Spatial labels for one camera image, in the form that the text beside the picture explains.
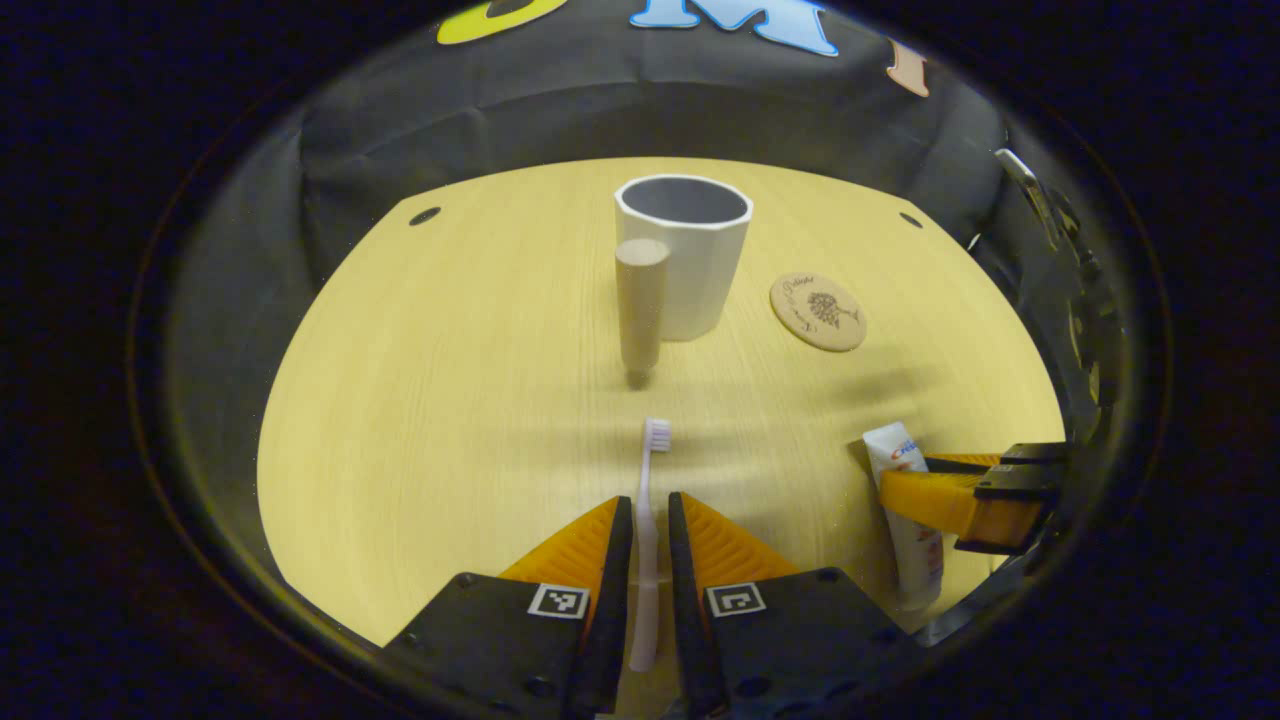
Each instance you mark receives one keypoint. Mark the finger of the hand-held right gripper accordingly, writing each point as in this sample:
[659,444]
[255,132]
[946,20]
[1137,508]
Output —
[940,505]
[1035,455]

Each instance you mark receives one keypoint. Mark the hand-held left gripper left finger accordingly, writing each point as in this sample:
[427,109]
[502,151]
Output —
[612,600]

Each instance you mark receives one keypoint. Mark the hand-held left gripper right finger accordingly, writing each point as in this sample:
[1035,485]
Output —
[685,600]

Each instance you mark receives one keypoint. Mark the white toothpaste tube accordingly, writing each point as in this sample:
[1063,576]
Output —
[915,560]

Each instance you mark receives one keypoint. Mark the white toothbrush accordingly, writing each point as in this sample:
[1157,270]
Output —
[648,520]

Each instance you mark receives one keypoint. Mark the round wooden coaster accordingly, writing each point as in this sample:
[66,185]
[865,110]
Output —
[818,312]

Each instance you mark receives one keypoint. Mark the black backdrop cloth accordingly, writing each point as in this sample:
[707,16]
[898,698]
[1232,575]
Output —
[560,110]

